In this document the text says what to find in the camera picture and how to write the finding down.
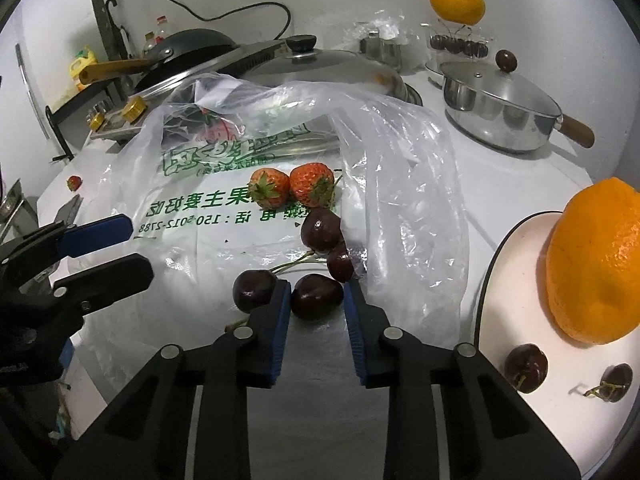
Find dark cherry top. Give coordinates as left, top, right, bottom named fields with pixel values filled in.
left=300, top=207, right=343, bottom=254

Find dark cherry small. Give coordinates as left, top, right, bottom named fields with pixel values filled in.
left=326, top=243, right=355, bottom=283

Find small strawberry on table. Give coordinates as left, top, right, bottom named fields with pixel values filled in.
left=66, top=176, right=82, bottom=192

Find cherry on plate left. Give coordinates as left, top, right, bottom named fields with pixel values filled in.
left=503, top=344, right=549, bottom=393

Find cherry on plate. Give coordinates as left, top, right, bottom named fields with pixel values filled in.
left=503, top=344, right=549, bottom=393
left=584, top=363, right=634, bottom=403

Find white plate black rim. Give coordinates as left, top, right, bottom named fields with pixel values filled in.
left=474, top=211, right=639, bottom=479

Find cherry on plate right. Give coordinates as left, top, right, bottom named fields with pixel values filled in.
left=584, top=363, right=634, bottom=403

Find silver induction cooker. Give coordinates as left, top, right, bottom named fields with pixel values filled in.
left=89, top=40, right=286, bottom=144

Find yellow oil bottle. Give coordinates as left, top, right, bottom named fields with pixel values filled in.
left=68, top=46, right=98, bottom=91

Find large orange on plate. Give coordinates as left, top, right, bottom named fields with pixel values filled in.
left=546, top=178, right=639, bottom=344

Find dark capped bottle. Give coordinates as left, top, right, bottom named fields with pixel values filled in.
left=142, top=32, right=156, bottom=56

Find red capped sauce bottle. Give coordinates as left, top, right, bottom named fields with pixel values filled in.
left=155, top=15, right=170, bottom=44

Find clear plastic bag green print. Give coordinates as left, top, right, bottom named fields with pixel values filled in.
left=80, top=75, right=469, bottom=391

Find steel dome lid black knob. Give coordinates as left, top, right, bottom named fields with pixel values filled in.
left=243, top=35, right=423, bottom=106

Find steel cups in plastic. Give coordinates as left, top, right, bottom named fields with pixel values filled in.
left=344, top=9, right=426, bottom=73

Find clear box of cherries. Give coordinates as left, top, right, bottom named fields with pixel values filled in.
left=422, top=18, right=495, bottom=60

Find orange on cherry box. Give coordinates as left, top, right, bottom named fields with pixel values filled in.
left=430, top=0, right=486, bottom=26

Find black wire rack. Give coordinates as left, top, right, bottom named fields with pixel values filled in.
left=44, top=78, right=127, bottom=162

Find black wok wooden handle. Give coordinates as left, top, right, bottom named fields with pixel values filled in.
left=79, top=28, right=239, bottom=93

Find black power cable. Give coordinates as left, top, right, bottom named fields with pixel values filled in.
left=130, top=0, right=293, bottom=42

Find steel saucepan wooden handle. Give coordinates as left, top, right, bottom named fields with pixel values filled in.
left=440, top=49, right=596, bottom=154

